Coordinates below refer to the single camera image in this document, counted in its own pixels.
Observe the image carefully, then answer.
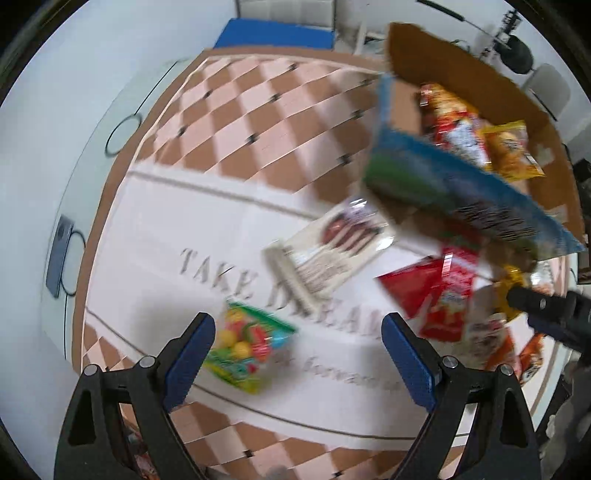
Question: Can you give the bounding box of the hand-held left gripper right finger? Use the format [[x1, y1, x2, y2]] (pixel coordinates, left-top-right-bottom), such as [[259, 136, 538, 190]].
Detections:
[[381, 312, 542, 480]]

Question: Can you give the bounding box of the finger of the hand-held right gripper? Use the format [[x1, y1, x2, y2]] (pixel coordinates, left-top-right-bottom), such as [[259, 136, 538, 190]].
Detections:
[[506, 284, 578, 342]]

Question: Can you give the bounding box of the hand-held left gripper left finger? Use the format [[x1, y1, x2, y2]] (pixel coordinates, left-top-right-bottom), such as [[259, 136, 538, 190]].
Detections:
[[54, 312, 217, 480]]

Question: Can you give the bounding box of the colourful candy packet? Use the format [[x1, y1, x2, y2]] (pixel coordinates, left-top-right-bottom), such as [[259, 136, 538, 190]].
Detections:
[[203, 301, 297, 394]]

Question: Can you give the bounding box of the small white and brown packet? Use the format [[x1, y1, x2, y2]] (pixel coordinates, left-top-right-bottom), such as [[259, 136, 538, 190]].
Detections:
[[464, 314, 509, 365]]

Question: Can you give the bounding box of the red packet with green band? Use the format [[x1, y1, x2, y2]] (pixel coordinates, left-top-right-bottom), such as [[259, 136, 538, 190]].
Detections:
[[419, 244, 478, 342]]

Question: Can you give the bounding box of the shiny red snack packet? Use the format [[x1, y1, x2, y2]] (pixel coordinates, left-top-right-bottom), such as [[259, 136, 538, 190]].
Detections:
[[378, 257, 446, 320]]

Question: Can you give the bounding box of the white cookie packet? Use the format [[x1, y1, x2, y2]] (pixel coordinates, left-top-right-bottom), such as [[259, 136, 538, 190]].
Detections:
[[262, 198, 395, 311]]

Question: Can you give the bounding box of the cardboard box with blue print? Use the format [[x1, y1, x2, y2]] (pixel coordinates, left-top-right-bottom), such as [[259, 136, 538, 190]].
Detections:
[[361, 21, 587, 254]]

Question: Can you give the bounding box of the yellow clear snack packet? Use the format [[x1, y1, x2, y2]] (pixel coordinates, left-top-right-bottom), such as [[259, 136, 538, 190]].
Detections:
[[480, 121, 546, 181]]

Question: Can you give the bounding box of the grey flat device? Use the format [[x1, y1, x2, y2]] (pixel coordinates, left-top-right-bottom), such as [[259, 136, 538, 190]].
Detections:
[[45, 213, 75, 299]]

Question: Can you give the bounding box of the red and white noodle packet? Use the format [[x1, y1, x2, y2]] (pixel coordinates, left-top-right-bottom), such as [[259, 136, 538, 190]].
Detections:
[[429, 115, 492, 169]]

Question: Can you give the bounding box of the yellow and orange snack packet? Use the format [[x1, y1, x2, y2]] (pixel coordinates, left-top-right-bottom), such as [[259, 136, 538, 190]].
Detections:
[[420, 83, 478, 139]]

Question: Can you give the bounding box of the black barbell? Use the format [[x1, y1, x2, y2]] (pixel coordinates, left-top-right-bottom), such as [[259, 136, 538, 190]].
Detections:
[[418, 0, 533, 75]]

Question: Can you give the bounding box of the blue mat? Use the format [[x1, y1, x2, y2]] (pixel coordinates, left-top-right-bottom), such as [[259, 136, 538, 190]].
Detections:
[[213, 17, 336, 51]]

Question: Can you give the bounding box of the black cable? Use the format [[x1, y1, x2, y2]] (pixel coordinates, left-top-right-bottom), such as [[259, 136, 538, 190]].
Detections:
[[64, 230, 86, 297]]

